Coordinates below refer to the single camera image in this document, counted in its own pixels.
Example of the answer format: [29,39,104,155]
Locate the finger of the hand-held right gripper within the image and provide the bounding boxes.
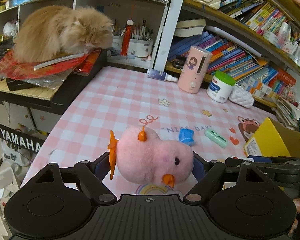
[226,156,300,173]

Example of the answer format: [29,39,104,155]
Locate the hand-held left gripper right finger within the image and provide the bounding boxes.
[183,151,264,204]

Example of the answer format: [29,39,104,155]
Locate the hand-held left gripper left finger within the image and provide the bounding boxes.
[36,152,117,205]

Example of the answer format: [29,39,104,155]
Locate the yellow cardboard box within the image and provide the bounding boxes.
[243,117,300,158]

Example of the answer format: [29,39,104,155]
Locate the pink plush chick toy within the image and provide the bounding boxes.
[107,126,194,188]

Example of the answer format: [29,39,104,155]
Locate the person's right hand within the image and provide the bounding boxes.
[290,197,300,234]

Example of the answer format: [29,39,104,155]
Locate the small blue plastic item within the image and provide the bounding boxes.
[178,128,197,146]

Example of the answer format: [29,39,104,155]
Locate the mint green correction tape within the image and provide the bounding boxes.
[204,129,227,148]

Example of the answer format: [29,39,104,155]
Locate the pile of magazines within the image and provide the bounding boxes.
[272,97,300,130]

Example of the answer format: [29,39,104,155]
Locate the white quilted pouch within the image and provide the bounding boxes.
[229,86,255,108]

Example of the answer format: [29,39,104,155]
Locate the pink checked tablecloth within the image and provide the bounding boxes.
[20,66,278,195]

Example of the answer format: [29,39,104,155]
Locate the white jar green lid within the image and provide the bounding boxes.
[206,70,237,103]

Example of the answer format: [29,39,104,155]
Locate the black electric keyboard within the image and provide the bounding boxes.
[0,39,108,108]

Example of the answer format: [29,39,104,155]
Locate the black keyboard stand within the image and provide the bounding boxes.
[0,100,49,170]

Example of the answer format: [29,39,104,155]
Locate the pink humidifier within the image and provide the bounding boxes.
[177,45,213,94]

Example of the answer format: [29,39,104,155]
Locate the white plastic basket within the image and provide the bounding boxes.
[0,167,22,230]

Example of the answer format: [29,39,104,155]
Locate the silver foil sheet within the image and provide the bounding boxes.
[22,72,70,90]

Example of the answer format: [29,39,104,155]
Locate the small black box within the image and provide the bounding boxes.
[174,55,186,68]

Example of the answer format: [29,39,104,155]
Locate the row of colourful books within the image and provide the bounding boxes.
[169,31,297,98]
[220,0,300,55]

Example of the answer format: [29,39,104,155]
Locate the white rolled tube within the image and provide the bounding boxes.
[34,53,87,71]

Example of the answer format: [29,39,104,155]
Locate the red paper pile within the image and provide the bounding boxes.
[0,49,102,80]

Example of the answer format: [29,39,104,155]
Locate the red tassel ornament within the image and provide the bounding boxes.
[120,19,135,57]

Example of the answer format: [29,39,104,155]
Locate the thick dark-covered book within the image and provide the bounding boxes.
[175,27,204,37]
[176,19,206,29]

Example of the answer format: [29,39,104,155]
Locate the yellow-edged wooden bookshelf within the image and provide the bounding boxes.
[165,0,300,108]

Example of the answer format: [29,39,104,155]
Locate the bunch of pens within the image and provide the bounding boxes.
[114,19,153,40]

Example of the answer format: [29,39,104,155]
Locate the orange fluffy cat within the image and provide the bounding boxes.
[14,5,115,64]

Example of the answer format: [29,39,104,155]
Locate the white shelf unit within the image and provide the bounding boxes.
[0,0,189,72]

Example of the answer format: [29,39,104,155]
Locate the white plastic bag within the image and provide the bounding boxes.
[2,20,19,37]

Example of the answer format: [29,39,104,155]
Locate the blue flat box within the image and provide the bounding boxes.
[9,0,32,7]

